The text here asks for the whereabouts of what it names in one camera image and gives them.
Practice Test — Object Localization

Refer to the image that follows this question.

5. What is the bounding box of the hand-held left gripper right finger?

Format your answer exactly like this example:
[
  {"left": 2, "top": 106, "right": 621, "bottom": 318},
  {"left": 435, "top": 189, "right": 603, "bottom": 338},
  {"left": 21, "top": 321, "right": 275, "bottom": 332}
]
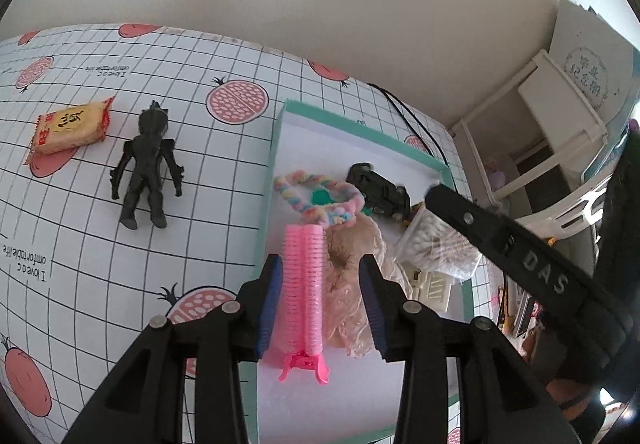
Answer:
[{"left": 357, "top": 254, "right": 571, "bottom": 444}]

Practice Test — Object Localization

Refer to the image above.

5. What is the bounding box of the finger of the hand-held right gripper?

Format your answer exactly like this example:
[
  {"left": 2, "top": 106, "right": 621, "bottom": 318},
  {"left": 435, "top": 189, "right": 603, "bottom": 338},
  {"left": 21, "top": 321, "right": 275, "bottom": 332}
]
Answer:
[{"left": 425, "top": 184, "right": 516, "bottom": 257}]

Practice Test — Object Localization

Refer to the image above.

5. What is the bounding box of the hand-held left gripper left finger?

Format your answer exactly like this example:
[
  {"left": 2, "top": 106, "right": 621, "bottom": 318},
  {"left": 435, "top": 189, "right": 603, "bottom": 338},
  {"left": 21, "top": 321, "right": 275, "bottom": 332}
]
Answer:
[{"left": 62, "top": 254, "right": 286, "bottom": 444}]

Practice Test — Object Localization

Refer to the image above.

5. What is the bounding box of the clear plastic bag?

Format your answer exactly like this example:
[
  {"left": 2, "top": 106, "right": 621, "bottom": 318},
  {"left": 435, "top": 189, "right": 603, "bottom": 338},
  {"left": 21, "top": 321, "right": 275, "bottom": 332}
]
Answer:
[{"left": 322, "top": 214, "right": 416, "bottom": 360}]

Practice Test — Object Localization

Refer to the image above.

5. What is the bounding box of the pink hair roller clip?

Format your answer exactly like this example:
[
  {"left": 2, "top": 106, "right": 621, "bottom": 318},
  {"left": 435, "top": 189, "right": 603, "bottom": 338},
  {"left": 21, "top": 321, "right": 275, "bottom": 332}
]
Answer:
[{"left": 276, "top": 223, "right": 331, "bottom": 386}]

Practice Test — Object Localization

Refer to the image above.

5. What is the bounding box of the bag of cotton swabs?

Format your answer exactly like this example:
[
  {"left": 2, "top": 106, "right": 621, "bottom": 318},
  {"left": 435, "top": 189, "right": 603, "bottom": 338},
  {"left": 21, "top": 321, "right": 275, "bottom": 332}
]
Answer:
[{"left": 390, "top": 201, "right": 483, "bottom": 281}]

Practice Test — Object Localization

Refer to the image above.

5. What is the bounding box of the black toy car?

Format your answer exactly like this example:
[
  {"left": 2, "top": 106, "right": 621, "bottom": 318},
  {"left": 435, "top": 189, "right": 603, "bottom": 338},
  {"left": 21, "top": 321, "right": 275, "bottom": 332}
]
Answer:
[{"left": 346, "top": 163, "right": 412, "bottom": 225}]

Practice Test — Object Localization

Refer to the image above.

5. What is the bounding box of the teal rimmed white tray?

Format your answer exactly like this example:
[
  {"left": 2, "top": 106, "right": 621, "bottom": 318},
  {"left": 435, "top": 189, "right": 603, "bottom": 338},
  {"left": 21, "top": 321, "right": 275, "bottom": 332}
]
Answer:
[{"left": 255, "top": 98, "right": 473, "bottom": 444}]

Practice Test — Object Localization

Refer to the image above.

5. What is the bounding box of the white plastic clip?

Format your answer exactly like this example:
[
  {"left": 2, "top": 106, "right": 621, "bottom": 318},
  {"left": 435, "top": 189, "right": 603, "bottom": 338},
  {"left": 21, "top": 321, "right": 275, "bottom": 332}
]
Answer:
[{"left": 400, "top": 261, "right": 453, "bottom": 317}]

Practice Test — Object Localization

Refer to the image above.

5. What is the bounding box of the green plastic toy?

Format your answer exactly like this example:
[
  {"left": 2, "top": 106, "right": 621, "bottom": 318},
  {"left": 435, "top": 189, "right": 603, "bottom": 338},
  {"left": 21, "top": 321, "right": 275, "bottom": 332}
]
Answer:
[{"left": 309, "top": 189, "right": 373, "bottom": 215}]

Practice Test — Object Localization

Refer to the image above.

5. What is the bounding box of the white shelf unit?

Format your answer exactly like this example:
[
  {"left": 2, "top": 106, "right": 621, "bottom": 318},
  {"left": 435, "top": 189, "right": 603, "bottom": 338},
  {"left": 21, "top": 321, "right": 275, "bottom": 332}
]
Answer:
[{"left": 447, "top": 48, "right": 640, "bottom": 235}]

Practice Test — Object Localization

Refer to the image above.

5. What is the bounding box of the black action figure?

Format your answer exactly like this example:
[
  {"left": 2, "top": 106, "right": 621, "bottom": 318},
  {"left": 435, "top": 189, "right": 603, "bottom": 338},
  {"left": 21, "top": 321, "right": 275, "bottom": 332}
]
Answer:
[{"left": 110, "top": 100, "right": 187, "bottom": 231}]

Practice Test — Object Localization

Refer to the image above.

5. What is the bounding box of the white printed box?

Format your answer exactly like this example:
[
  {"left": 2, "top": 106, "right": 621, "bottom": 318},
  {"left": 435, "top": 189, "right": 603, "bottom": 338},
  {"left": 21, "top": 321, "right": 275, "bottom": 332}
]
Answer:
[{"left": 550, "top": 0, "right": 640, "bottom": 115}]

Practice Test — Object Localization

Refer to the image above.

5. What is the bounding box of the checked fruit print tablecloth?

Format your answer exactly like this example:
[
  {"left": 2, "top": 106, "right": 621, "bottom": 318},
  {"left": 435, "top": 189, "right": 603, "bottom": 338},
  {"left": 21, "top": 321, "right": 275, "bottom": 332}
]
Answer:
[{"left": 0, "top": 24, "right": 496, "bottom": 444}]

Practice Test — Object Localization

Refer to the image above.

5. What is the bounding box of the yellow red snack packet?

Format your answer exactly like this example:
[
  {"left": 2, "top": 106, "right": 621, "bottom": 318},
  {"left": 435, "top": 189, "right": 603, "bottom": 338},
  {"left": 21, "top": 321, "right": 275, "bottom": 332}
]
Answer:
[{"left": 25, "top": 95, "right": 117, "bottom": 165}]

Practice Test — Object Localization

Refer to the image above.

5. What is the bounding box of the pastel braided hair tie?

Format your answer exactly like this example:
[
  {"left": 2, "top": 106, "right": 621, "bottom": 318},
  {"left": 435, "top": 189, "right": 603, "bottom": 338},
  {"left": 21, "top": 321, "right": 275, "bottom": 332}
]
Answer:
[{"left": 273, "top": 169, "right": 364, "bottom": 227}]

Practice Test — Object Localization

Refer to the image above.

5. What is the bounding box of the black cable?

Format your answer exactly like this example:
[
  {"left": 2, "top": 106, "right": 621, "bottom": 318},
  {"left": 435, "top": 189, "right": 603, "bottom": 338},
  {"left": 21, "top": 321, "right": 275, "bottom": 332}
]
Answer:
[{"left": 367, "top": 82, "right": 446, "bottom": 159}]

